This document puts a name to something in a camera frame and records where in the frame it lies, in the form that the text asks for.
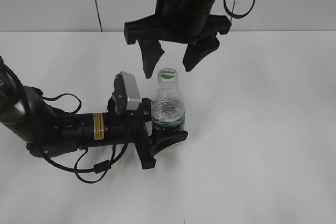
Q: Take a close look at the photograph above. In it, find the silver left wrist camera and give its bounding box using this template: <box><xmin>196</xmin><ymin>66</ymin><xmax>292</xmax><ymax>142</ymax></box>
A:
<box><xmin>113</xmin><ymin>71</ymin><xmax>141</xmax><ymax>114</ymax></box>

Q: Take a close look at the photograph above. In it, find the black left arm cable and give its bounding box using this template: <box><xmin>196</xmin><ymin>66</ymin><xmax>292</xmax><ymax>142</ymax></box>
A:
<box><xmin>31</xmin><ymin>92</ymin><xmax>132</xmax><ymax>183</ymax></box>

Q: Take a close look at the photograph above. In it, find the white green bottle cap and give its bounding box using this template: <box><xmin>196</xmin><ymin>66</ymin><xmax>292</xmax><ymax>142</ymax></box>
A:
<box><xmin>157</xmin><ymin>68</ymin><xmax>178</xmax><ymax>90</ymax></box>

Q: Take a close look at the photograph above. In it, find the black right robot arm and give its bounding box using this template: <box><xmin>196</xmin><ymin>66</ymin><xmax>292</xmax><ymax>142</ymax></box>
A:
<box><xmin>124</xmin><ymin>0</ymin><xmax>232</xmax><ymax>79</ymax></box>

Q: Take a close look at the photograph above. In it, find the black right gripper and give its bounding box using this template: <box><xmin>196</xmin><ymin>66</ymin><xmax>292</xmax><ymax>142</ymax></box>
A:
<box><xmin>123</xmin><ymin>0</ymin><xmax>232</xmax><ymax>79</ymax></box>

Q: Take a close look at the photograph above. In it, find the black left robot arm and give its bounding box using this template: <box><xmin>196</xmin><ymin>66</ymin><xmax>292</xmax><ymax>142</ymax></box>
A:
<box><xmin>1</xmin><ymin>63</ymin><xmax>187</xmax><ymax>169</ymax></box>

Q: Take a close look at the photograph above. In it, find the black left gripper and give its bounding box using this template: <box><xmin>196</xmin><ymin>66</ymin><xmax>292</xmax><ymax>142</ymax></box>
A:
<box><xmin>106</xmin><ymin>98</ymin><xmax>188</xmax><ymax>169</ymax></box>

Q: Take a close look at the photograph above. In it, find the clear plastic water bottle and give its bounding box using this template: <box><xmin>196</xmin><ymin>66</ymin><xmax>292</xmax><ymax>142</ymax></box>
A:
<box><xmin>151</xmin><ymin>83</ymin><xmax>185</xmax><ymax>140</ymax></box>

